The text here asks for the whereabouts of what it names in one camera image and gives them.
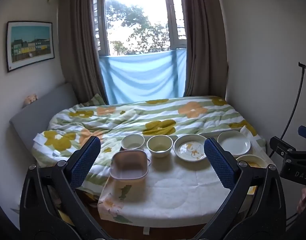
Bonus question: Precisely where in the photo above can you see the duck print plate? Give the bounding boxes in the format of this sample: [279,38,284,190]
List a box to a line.
[173,134,209,162]

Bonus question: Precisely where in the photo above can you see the floral striped blanket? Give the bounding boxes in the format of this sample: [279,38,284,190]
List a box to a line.
[30,95,267,198]

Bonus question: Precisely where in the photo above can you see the grey headboard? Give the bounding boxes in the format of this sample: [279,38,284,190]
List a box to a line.
[9,82,80,155]

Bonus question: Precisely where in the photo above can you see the light blue cloth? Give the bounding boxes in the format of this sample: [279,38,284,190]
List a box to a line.
[99,48,188,105]

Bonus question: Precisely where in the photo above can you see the cream yellow plate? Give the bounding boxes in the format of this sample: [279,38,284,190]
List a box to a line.
[235,154,269,195]

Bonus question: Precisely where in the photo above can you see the pink square plastic basin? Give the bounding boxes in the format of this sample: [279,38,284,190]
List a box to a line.
[109,149,152,182]

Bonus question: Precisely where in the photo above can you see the pink plush toy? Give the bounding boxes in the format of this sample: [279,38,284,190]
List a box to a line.
[24,93,38,105]

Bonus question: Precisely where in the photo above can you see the person's right hand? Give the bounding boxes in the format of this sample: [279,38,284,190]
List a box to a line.
[296,187,306,214]

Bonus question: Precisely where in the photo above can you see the cream bowl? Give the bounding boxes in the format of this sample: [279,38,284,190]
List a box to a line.
[121,134,145,151]
[146,135,174,158]

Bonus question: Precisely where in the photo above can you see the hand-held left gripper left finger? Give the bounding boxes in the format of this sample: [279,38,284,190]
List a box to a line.
[19,135,111,240]

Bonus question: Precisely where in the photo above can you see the green striped pillow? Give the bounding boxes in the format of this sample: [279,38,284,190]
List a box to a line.
[89,94,106,106]

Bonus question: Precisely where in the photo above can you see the framed picture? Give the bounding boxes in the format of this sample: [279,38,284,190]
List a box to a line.
[6,21,55,73]

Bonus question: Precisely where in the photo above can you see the plain white plate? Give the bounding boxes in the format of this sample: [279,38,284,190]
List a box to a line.
[217,130,251,156]

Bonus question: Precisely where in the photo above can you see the window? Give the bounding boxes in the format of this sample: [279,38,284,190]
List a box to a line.
[92,0,188,57]

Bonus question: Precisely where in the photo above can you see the brown curtain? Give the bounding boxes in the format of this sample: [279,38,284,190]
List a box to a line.
[57,0,109,105]
[183,0,229,98]

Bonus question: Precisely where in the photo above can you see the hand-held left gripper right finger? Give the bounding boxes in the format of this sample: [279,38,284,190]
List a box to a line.
[195,137,286,240]

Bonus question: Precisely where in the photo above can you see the white patterned tablecloth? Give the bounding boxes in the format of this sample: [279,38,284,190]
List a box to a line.
[97,130,276,228]

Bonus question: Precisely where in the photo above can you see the black cable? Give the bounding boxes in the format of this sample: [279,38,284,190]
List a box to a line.
[280,62,306,140]

